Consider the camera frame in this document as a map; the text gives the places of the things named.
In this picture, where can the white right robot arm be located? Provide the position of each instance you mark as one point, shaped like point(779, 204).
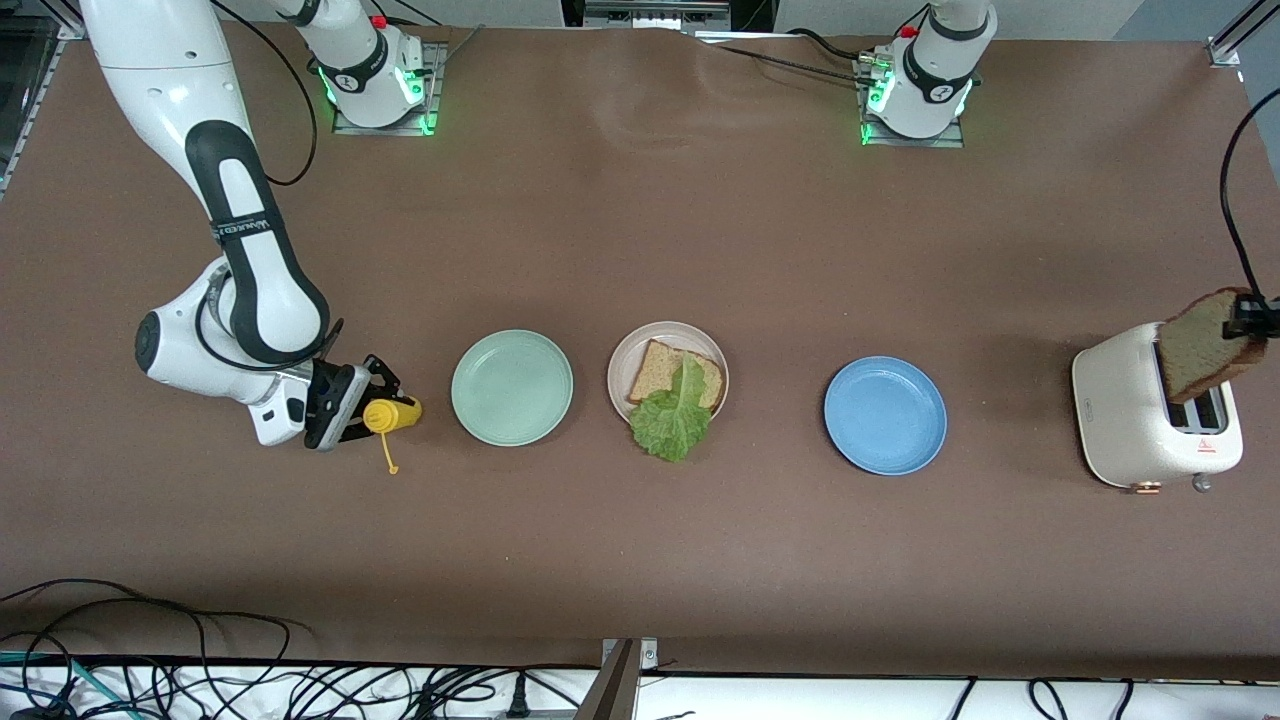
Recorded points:
point(250, 280)

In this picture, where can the green lettuce leaf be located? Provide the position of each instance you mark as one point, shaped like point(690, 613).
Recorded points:
point(672, 425)

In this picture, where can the brown table mat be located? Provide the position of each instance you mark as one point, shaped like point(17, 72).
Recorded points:
point(640, 560)

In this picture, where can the brown bread slice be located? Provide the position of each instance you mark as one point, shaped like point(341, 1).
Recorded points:
point(655, 375)
point(1200, 350)

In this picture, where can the green plate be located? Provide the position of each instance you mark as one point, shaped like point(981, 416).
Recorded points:
point(512, 388)

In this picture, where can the yellow squeeze bottle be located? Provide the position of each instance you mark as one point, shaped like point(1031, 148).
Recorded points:
point(400, 412)

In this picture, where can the aluminium profile rail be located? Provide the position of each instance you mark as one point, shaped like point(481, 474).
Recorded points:
point(1225, 45)

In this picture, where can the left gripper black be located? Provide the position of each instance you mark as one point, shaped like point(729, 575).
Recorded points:
point(1256, 316)

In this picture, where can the cream toaster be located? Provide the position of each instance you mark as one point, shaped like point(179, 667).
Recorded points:
point(1115, 420)

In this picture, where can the small metal bracket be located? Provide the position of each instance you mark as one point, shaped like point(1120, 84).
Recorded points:
point(648, 652)

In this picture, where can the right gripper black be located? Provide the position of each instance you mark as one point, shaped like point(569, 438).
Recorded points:
point(379, 377)

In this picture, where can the beige plate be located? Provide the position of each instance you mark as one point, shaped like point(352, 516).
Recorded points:
point(668, 330)

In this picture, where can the slanted aluminium frame rail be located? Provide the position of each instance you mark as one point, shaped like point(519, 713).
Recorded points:
point(25, 130)

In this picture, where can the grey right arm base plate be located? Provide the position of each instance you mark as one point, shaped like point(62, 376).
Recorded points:
point(438, 100)

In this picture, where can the grey left arm base plate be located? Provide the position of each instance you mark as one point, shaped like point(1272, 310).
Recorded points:
point(915, 142)

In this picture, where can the blue plate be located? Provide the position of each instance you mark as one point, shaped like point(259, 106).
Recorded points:
point(885, 415)

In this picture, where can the grey metal bar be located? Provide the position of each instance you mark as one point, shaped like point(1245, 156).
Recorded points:
point(610, 690)

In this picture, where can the black power plug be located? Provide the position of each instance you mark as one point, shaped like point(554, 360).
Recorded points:
point(517, 695)

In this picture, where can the grey metal fixture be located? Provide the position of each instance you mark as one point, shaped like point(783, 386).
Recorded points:
point(650, 8)

